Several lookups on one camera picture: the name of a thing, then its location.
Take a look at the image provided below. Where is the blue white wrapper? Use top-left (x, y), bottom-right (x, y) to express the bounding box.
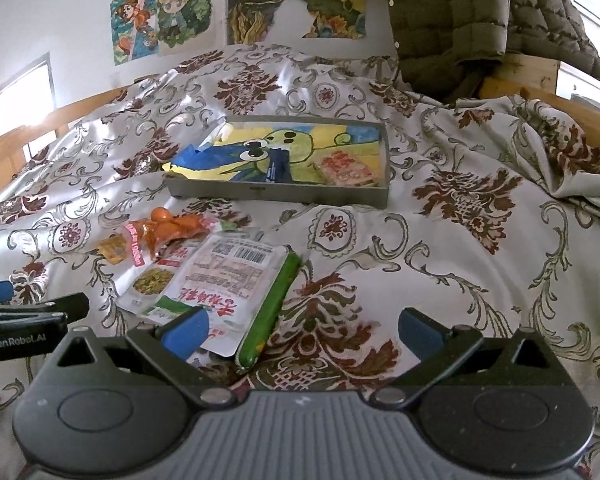
top-left (170, 122), bottom-right (237, 173)

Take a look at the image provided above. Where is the food photo snack packet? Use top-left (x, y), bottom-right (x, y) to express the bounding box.
top-left (117, 240), bottom-right (206, 314)

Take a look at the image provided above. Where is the white barcode snack packet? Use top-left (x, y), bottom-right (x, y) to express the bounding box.
top-left (140, 232), bottom-right (288, 359)

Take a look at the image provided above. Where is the floral printed blanket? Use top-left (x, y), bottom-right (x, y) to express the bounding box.
top-left (0, 42), bottom-right (600, 480)

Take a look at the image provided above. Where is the green sausage stick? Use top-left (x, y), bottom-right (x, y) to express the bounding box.
top-left (236, 251), bottom-right (302, 371)

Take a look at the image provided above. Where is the wooden bed rail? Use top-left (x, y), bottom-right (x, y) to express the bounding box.
top-left (0, 87), bottom-right (127, 196)

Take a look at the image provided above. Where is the wooden bed frame board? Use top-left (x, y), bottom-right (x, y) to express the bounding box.
top-left (477, 54), bottom-right (600, 143)

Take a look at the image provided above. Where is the grey tray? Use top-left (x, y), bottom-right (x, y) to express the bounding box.
top-left (162, 115), bottom-right (391, 209)

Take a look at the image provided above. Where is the white framed window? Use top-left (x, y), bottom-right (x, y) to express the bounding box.
top-left (552, 0), bottom-right (600, 106)

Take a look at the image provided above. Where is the painted cartoon tray liner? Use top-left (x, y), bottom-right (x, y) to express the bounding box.
top-left (167, 121), bottom-right (384, 187)

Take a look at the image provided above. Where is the small yellow snack packet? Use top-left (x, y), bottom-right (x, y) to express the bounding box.
top-left (99, 236), bottom-right (129, 264)

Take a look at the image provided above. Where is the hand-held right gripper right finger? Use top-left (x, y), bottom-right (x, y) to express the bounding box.
top-left (372, 307), bottom-right (573, 406)

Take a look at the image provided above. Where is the bright window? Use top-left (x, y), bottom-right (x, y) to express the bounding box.
top-left (0, 52), bottom-right (59, 166)

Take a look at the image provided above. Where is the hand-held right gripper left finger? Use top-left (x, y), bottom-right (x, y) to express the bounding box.
top-left (40, 306), bottom-right (233, 406)

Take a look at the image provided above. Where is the green quilted jacket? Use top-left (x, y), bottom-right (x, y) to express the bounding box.
top-left (382, 0), bottom-right (600, 103)

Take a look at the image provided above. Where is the pink red snack packet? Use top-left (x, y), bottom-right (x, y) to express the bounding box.
top-left (314, 150), bottom-right (379, 187)

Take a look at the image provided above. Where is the dark blue snack packet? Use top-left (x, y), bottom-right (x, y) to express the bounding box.
top-left (265, 147), bottom-right (294, 186)

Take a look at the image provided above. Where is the orange sausage ball packet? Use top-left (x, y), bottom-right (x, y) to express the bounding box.
top-left (125, 207), bottom-right (222, 268)

